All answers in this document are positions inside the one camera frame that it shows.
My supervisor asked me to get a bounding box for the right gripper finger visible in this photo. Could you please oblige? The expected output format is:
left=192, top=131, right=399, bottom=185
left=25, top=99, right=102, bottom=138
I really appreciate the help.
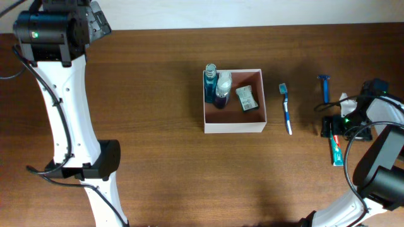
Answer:
left=345, top=125, right=372, bottom=141
left=320, top=115, right=343, bottom=137

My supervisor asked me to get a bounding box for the Colgate toothpaste tube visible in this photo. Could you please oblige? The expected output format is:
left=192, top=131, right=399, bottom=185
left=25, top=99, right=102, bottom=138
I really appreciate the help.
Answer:
left=330, top=134, right=343, bottom=166

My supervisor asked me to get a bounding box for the blue disposable razor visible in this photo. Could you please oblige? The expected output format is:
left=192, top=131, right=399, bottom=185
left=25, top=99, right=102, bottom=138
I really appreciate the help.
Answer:
left=318, top=74, right=330, bottom=103

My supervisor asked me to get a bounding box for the blue white toothbrush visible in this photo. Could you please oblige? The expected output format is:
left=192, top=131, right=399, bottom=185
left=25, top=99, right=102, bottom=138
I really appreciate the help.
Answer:
left=279, top=83, right=292, bottom=136

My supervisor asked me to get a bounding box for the green white soap box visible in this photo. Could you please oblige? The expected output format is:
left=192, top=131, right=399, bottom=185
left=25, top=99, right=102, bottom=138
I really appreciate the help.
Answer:
left=235, top=85, right=259, bottom=112

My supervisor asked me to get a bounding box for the purple pump soap bottle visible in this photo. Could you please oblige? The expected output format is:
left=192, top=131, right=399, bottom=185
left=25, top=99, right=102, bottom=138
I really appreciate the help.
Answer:
left=213, top=71, right=232, bottom=109

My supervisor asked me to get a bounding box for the teal mouthwash bottle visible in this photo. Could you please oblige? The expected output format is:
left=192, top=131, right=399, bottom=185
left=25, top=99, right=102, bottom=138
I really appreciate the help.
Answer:
left=204, top=64, right=218, bottom=103

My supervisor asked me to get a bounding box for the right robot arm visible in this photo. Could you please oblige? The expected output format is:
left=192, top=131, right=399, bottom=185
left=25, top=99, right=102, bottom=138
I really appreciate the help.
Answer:
left=298, top=79, right=403, bottom=226

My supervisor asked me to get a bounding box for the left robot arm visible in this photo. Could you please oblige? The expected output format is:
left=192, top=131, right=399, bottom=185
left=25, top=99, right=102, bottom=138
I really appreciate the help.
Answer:
left=13, top=0, right=129, bottom=226

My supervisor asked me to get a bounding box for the white open cardboard box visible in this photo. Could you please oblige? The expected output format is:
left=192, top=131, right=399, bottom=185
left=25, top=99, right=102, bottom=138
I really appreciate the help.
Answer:
left=203, top=69, right=267, bottom=134

